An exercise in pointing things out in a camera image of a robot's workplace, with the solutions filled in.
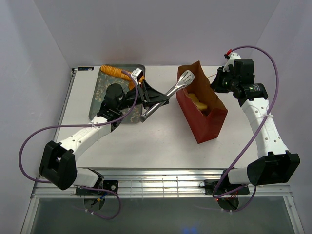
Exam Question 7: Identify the floral metal tray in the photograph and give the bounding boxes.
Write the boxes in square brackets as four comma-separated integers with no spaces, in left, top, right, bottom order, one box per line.
[88,64,146,124]

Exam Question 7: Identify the purple cable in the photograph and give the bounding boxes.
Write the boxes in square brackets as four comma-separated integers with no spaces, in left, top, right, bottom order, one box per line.
[212,45,280,212]
[19,70,139,219]

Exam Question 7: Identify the aluminium frame rail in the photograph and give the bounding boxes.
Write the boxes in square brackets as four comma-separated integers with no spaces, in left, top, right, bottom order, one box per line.
[31,169,293,198]

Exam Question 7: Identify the metal serving tongs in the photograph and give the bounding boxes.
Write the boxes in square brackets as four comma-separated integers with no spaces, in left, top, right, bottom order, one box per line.
[139,70,195,122]

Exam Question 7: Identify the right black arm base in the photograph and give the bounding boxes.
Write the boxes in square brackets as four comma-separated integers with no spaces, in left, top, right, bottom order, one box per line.
[198,176,250,195]

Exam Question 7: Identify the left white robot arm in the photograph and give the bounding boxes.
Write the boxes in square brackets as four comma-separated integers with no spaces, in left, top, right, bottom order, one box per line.
[39,81,169,195]

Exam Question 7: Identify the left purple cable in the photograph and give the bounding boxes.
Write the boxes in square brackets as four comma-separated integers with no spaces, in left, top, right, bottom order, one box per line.
[19,70,139,219]

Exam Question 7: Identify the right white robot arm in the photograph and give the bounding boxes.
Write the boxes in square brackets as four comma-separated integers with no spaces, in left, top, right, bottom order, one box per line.
[211,57,300,194]

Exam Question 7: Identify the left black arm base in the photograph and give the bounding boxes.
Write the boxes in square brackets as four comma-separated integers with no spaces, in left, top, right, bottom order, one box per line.
[73,168,119,196]

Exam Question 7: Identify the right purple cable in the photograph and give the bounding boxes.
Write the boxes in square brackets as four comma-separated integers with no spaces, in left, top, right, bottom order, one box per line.
[212,45,280,212]

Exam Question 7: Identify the red paper bag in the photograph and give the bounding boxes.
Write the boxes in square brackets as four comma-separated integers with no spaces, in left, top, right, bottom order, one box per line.
[176,61,228,144]

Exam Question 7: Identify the round striped bun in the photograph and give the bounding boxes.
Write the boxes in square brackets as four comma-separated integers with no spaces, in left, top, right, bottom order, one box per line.
[187,93,209,116]

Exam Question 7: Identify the long orange baguette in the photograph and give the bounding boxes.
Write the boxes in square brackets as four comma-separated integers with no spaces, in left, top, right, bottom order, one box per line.
[100,65,135,90]

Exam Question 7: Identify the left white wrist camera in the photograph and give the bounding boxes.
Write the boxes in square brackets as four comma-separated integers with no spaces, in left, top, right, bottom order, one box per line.
[131,68,144,85]

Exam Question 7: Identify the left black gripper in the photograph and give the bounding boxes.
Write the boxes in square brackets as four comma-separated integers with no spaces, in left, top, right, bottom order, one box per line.
[117,79,170,111]

